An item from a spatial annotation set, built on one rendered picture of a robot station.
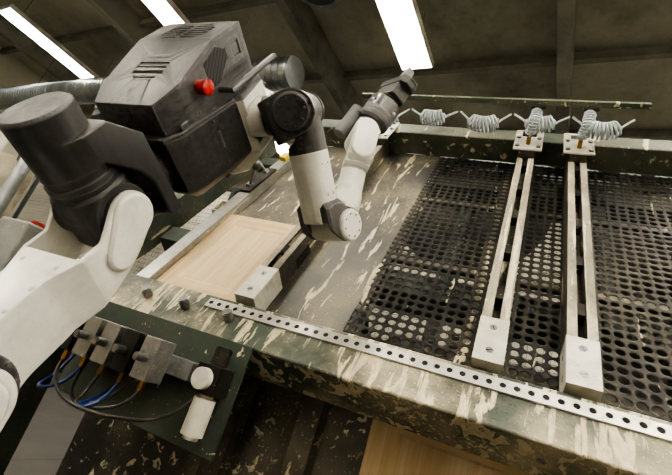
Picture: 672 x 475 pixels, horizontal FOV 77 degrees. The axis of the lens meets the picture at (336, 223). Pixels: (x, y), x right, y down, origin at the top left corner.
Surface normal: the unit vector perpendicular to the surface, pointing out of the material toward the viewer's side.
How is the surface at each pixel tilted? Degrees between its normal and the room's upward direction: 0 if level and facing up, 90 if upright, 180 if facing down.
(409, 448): 90
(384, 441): 90
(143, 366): 90
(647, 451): 57
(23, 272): 64
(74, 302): 111
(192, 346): 90
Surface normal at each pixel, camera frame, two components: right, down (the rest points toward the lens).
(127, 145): 0.91, 0.15
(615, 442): -0.09, -0.84
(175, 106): 0.65, 0.42
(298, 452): -0.30, -0.42
